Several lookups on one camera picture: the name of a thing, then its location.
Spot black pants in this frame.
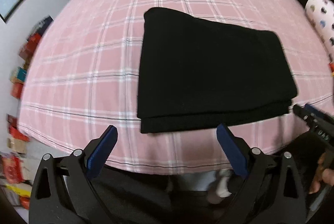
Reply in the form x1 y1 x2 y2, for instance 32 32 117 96
137 8 298 134

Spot person right hand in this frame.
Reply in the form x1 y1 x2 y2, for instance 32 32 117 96
309 153 334 194

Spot red yellow toy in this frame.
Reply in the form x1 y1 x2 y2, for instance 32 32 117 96
329 62 334 76

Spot heart pattern rolled quilt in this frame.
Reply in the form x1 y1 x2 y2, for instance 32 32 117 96
305 0 334 58

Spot red flat box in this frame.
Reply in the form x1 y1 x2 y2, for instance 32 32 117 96
11 83 24 99

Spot pink plaid bed sheet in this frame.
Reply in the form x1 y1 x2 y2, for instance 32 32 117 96
18 0 333 175

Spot teal gift box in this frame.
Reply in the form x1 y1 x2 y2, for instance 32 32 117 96
10 67 27 84

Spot red gift box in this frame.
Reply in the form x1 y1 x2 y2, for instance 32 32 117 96
19 33 42 60

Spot dark blue gift bag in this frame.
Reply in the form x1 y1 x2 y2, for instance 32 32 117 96
30 15 53 36

